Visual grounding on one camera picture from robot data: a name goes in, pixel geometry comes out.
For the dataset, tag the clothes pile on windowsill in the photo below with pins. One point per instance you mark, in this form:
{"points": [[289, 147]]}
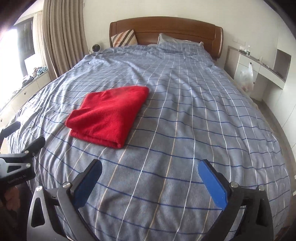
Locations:
{"points": [[30, 78]]}

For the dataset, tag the white desk with drawers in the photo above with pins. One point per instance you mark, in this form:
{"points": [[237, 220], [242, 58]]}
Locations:
{"points": [[237, 62]]}

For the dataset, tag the white wardrobe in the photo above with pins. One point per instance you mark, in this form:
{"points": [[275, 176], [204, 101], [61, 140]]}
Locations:
{"points": [[282, 101]]}

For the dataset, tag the wooden headboard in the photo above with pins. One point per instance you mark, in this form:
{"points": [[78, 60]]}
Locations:
{"points": [[147, 30]]}

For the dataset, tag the striped brown pillow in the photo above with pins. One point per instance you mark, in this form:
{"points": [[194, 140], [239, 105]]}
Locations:
{"points": [[123, 39]]}

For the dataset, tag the blue plaid duvet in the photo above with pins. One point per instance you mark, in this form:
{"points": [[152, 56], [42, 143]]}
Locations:
{"points": [[150, 188]]}

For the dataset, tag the person's left hand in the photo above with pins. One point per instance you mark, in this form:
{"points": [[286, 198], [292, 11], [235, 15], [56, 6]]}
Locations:
{"points": [[12, 198]]}

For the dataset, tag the white plastic bag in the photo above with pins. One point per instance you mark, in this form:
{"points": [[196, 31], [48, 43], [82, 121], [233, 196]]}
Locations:
{"points": [[246, 79]]}

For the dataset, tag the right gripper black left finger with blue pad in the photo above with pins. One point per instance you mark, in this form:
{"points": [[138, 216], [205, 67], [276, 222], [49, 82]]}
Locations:
{"points": [[43, 221]]}

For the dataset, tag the beige curtain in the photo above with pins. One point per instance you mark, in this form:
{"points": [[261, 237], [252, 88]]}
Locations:
{"points": [[59, 36]]}

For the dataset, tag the red fleece garment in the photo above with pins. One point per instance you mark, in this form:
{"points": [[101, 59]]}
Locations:
{"points": [[105, 118]]}

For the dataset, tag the small items on desk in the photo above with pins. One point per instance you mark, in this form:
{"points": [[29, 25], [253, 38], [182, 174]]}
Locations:
{"points": [[245, 50]]}

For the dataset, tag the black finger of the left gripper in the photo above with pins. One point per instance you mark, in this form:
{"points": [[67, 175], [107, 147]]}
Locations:
{"points": [[34, 147], [9, 130]]}

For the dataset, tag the small black bedside clock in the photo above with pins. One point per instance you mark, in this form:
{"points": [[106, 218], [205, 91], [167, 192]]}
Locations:
{"points": [[96, 48]]}

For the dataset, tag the grey white pillow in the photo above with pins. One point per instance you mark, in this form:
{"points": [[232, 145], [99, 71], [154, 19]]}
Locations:
{"points": [[165, 38]]}

